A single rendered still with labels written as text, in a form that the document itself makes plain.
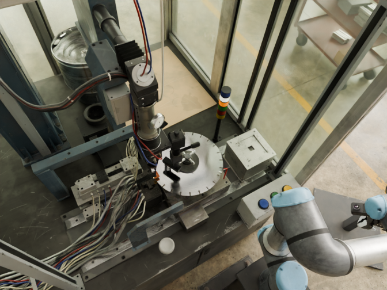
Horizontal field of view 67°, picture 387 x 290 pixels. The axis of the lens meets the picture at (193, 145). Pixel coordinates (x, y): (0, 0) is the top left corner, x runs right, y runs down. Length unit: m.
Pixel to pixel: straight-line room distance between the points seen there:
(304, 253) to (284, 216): 0.10
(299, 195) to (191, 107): 1.06
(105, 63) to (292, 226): 0.68
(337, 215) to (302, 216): 1.70
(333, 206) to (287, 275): 1.40
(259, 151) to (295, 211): 0.68
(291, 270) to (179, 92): 1.16
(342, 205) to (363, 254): 1.65
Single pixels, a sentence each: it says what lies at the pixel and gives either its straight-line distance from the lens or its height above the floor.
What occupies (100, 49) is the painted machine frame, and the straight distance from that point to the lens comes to 0.95.
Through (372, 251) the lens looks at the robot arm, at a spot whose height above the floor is 1.31.
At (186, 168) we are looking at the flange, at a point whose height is 0.96.
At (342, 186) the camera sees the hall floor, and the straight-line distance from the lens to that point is 2.70.
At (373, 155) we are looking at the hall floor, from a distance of 3.01.
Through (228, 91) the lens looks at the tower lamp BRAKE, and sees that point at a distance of 1.34.
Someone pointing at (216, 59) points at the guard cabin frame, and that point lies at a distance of 1.70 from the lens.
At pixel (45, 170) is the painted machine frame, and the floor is 1.03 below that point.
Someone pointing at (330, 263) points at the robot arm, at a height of 1.36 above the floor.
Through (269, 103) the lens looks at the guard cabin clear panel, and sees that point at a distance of 1.46.
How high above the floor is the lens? 2.13
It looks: 58 degrees down
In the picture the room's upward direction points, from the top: 7 degrees clockwise
